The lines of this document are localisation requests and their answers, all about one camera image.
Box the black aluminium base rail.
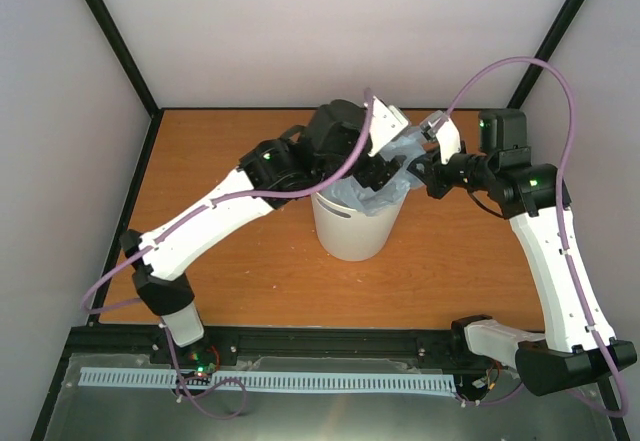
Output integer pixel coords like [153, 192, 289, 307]
[63, 323, 493, 372]

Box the black frame post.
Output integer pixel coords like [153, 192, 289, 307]
[63, 0, 162, 118]
[506, 0, 586, 109]

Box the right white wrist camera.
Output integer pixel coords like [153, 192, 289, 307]
[419, 110, 462, 165]

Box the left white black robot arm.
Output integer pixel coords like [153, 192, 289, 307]
[120, 96, 409, 364]

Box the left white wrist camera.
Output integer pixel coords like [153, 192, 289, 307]
[365, 96, 409, 157]

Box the green lit circuit board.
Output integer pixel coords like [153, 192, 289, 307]
[191, 351, 220, 377]

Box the right black frame post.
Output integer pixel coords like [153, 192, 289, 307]
[506, 0, 586, 109]

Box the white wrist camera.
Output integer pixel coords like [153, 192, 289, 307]
[365, 96, 409, 157]
[419, 110, 462, 165]

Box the grey metal base plate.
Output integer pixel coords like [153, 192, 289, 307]
[43, 355, 615, 440]

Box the left black frame post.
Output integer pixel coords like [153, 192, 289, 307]
[63, 0, 162, 118]

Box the white plastic trash bin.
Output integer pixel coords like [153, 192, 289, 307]
[311, 178, 409, 262]

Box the light blue slotted cable duct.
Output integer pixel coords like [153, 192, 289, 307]
[77, 367, 456, 397]

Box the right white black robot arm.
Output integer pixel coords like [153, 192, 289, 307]
[410, 109, 637, 396]

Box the translucent blue trash bag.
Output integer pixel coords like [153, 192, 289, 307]
[320, 126, 426, 217]

